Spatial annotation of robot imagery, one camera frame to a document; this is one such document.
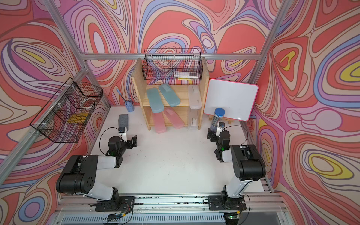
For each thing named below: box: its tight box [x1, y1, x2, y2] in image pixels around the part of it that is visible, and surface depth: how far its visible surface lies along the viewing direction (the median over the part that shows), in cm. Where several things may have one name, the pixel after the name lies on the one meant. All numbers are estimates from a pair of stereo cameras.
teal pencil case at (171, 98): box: [158, 83, 181, 107], surface depth 91 cm
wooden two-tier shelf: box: [130, 56, 210, 134], surface depth 92 cm
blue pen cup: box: [124, 100, 135, 113], surface depth 114 cm
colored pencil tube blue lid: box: [210, 107, 226, 133], surface depth 93 cm
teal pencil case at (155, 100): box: [146, 87, 165, 114], surface depth 88 cm
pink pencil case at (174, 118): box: [164, 106, 185, 130], surface depth 106 cm
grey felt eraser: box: [118, 113, 129, 132], surface depth 110 cm
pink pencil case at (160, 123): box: [153, 112, 167, 134], surface depth 102 cm
